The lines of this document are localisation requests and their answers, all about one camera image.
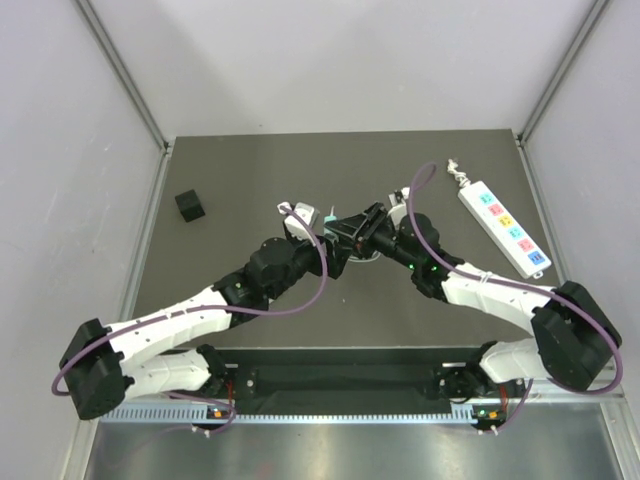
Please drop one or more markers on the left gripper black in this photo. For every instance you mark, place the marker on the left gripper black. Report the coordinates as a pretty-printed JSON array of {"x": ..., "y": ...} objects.
[{"x": 335, "y": 255}]

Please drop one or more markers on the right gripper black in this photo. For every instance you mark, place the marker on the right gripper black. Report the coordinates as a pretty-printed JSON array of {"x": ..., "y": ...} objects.
[{"x": 375, "y": 218}]

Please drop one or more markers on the teal charger plug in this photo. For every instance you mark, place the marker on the teal charger plug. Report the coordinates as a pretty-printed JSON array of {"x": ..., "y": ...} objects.
[{"x": 328, "y": 219}]

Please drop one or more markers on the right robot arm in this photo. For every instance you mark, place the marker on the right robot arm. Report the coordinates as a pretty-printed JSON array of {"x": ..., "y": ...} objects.
[{"x": 570, "y": 338}]

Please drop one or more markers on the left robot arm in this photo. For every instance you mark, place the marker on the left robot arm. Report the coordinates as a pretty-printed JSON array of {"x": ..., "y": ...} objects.
[{"x": 105, "y": 365}]

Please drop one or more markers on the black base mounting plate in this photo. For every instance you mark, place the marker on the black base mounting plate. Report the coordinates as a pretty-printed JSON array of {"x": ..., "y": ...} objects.
[{"x": 341, "y": 381}]

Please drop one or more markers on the black cube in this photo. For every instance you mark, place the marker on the black cube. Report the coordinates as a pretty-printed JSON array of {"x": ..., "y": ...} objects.
[{"x": 189, "y": 205}]

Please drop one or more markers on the white power strip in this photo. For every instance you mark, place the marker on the white power strip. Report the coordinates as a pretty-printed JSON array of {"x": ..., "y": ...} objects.
[{"x": 515, "y": 243}]

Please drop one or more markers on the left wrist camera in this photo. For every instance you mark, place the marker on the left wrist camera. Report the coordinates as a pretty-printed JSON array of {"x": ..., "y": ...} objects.
[{"x": 307, "y": 213}]

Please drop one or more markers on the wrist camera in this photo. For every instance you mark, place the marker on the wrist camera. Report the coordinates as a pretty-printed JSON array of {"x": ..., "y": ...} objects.
[
  {"x": 398, "y": 203},
  {"x": 307, "y": 213}
]

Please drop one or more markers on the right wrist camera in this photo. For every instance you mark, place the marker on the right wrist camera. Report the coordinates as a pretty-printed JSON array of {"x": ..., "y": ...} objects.
[{"x": 398, "y": 203}]

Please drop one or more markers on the aluminium front rail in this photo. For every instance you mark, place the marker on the aluminium front rail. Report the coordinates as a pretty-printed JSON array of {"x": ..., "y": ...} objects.
[{"x": 547, "y": 392}]

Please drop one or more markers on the left aluminium frame post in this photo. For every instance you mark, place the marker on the left aluminium frame post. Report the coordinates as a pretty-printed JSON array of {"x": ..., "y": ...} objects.
[{"x": 115, "y": 61}]

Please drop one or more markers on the aluminium frame post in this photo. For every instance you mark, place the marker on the aluminium frame post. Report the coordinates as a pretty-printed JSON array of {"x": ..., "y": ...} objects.
[
  {"x": 570, "y": 54},
  {"x": 115, "y": 61}
]

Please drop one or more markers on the right aluminium frame post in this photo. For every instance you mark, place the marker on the right aluminium frame post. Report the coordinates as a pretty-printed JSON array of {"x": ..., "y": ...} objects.
[{"x": 570, "y": 54}]

